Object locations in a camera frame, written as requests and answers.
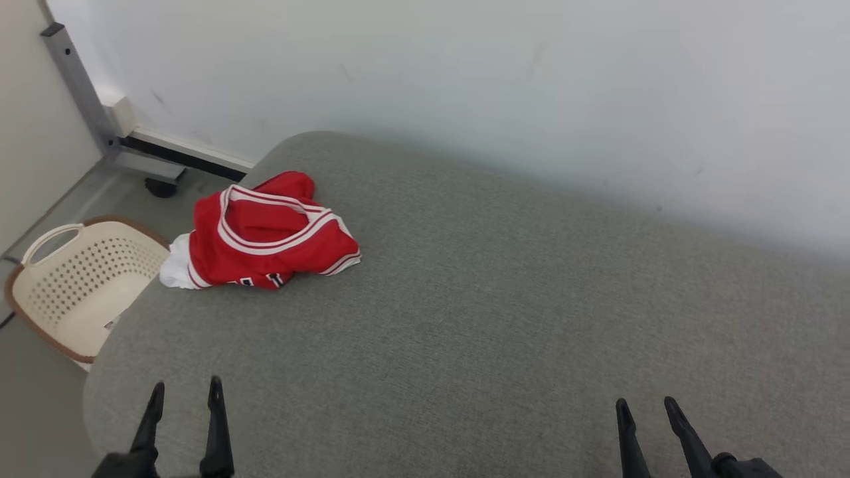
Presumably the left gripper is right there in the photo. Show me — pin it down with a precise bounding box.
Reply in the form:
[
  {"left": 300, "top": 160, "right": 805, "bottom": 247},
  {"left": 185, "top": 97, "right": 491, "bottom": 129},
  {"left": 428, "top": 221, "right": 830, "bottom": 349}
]
[{"left": 92, "top": 376, "right": 235, "bottom": 478}]

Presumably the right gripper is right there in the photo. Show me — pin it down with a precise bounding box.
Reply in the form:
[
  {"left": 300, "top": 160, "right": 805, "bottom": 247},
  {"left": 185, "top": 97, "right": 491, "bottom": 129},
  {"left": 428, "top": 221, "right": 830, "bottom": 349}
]
[{"left": 615, "top": 396, "right": 786, "bottom": 478}]

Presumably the red jersey with white sleeves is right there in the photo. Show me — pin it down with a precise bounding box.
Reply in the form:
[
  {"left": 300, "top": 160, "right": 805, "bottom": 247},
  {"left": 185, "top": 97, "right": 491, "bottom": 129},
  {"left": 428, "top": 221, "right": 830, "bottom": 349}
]
[{"left": 159, "top": 171, "right": 363, "bottom": 291}]

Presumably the cream perforated laundry basket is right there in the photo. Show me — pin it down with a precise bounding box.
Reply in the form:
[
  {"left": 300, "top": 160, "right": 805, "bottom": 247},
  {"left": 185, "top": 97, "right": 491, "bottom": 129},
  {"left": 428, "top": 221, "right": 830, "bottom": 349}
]
[{"left": 3, "top": 214, "right": 172, "bottom": 372}]

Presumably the grey metal panel stand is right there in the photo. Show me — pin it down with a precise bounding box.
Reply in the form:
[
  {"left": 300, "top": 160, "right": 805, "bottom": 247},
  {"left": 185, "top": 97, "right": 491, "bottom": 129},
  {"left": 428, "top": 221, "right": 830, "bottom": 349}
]
[{"left": 40, "top": 22, "right": 256, "bottom": 187}]

